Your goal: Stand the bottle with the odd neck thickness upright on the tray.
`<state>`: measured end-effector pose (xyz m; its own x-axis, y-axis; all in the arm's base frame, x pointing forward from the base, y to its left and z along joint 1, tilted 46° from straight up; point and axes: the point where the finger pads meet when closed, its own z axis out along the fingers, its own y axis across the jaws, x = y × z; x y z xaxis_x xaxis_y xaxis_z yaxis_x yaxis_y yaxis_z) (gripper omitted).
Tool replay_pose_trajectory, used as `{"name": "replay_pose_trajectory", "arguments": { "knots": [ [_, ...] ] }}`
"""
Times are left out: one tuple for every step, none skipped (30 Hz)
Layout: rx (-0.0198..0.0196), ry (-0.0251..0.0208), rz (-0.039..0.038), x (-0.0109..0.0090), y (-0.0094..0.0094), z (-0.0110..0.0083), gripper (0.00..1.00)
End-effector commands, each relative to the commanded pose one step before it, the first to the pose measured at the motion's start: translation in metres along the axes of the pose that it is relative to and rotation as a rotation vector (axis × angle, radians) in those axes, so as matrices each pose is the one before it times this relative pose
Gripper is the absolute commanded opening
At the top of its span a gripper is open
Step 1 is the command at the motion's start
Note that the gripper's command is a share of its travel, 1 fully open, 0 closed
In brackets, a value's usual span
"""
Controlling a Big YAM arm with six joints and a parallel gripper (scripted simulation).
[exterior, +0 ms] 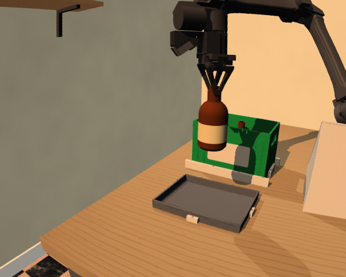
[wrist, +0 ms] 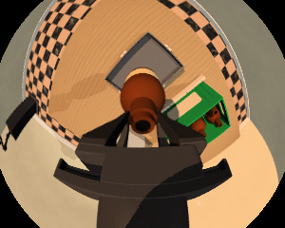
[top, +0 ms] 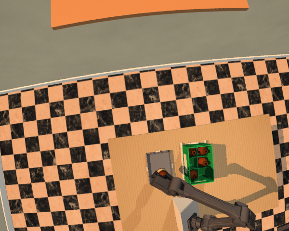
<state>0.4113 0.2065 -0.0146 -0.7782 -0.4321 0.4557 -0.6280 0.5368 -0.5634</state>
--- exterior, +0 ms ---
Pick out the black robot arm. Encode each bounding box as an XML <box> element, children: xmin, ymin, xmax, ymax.
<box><xmin>170</xmin><ymin>0</ymin><xmax>346</xmax><ymax>124</ymax></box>

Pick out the green plastic crate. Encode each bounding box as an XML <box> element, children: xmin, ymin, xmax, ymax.
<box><xmin>192</xmin><ymin>113</ymin><xmax>280</xmax><ymax>178</ymax></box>

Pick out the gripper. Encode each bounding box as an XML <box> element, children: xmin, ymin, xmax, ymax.
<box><xmin>197</xmin><ymin>32</ymin><xmax>236</xmax><ymax>96</ymax></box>

